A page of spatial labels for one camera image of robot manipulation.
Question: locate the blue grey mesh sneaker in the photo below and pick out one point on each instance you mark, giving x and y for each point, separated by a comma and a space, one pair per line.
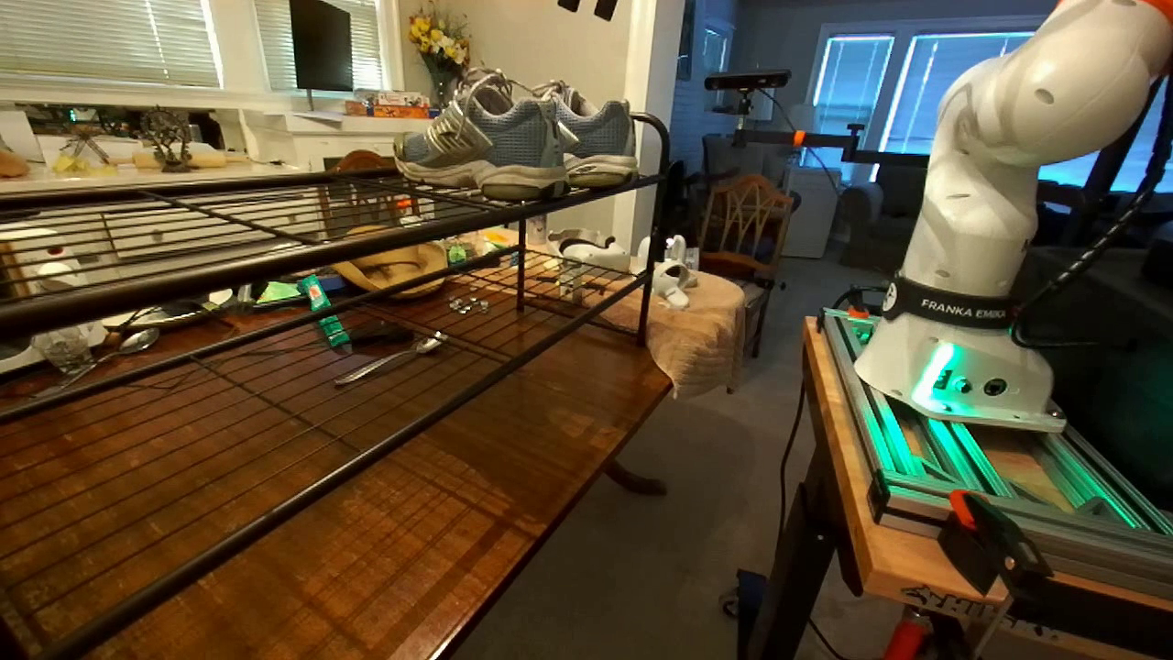
488, 140
600, 129

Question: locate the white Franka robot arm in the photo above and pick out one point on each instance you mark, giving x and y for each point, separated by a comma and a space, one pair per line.
1002, 186

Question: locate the black metal shoe rack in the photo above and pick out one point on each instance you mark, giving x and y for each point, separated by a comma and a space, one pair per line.
306, 256

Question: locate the white small figurine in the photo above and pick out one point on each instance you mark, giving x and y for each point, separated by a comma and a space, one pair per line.
673, 268

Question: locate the clear glass bead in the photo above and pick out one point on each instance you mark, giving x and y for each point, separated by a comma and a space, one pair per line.
458, 303
476, 298

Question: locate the brown wooden chair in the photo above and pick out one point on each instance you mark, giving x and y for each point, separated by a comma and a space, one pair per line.
737, 234

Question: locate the green toothbrush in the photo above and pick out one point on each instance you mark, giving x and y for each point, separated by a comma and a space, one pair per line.
322, 317

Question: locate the wooden bench top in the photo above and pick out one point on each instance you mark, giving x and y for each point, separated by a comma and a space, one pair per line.
854, 488

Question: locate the black bench leg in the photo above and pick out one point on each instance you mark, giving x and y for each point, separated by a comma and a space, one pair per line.
793, 572

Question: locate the yellow flower bouquet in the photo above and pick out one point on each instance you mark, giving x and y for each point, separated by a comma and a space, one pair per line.
440, 37

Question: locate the black flat screen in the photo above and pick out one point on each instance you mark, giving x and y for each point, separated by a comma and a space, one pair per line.
320, 43

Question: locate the white sideboard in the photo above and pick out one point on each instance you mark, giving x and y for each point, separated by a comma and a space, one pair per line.
183, 165

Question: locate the black orange clamp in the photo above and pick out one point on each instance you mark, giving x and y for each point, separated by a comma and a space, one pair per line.
989, 538

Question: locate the black stereo camera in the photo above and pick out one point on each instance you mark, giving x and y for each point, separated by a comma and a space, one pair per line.
746, 82

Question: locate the black camera stand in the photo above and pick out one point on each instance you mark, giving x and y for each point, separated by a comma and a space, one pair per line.
843, 148

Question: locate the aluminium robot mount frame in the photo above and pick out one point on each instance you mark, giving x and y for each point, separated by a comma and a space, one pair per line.
977, 479

